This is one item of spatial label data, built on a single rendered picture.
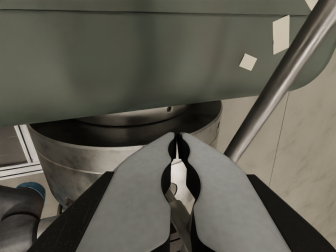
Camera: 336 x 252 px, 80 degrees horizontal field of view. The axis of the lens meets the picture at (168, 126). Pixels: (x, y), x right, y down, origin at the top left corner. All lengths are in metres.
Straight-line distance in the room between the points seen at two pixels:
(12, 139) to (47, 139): 1.19
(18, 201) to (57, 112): 0.43
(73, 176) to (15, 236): 0.29
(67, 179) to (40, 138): 0.06
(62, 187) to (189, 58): 0.23
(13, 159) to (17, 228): 1.00
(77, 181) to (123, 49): 0.18
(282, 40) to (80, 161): 0.24
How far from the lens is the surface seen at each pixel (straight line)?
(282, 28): 0.23
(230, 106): 1.94
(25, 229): 0.54
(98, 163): 0.24
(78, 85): 0.17
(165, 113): 0.27
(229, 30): 0.20
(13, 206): 0.60
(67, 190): 0.31
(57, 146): 0.26
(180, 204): 0.25
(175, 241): 0.93
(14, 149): 1.49
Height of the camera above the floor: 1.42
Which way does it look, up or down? 56 degrees down
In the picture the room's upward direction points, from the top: 144 degrees clockwise
